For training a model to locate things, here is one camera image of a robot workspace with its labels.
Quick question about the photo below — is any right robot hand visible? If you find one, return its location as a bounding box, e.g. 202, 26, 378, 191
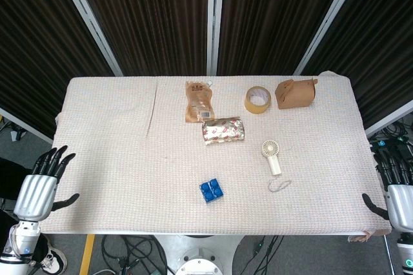
361, 150, 413, 232

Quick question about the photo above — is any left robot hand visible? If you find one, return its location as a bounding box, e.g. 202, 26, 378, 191
13, 145, 80, 223

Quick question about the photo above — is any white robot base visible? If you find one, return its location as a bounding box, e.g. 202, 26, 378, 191
153, 234, 245, 275

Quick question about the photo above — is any black device with blue light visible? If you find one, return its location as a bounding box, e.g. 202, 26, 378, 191
369, 136, 413, 156

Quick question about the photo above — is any white handheld fan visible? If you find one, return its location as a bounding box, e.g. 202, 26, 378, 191
259, 139, 282, 177

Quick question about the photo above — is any yellow floor tape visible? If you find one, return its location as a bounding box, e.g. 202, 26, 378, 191
79, 234, 96, 275

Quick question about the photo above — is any white waffle weave tablecloth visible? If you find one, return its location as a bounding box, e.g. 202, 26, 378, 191
41, 70, 392, 243

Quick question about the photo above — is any brown kraft paper box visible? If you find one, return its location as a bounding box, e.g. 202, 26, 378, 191
274, 77, 319, 110

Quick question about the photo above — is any yellow packing tape roll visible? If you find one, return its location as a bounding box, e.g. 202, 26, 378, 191
243, 86, 272, 115

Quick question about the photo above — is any blue toy building block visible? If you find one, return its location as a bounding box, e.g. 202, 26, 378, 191
199, 178, 225, 205

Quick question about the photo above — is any brown spout pouch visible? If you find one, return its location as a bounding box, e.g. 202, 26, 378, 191
185, 81, 216, 124

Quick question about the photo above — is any gold foil snack package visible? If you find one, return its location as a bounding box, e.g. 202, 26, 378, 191
201, 116, 247, 147

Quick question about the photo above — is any black cable bundle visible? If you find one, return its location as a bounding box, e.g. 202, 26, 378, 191
101, 234, 168, 275

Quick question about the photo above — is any thin grey cable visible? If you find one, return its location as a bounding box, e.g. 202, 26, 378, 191
267, 176, 292, 194

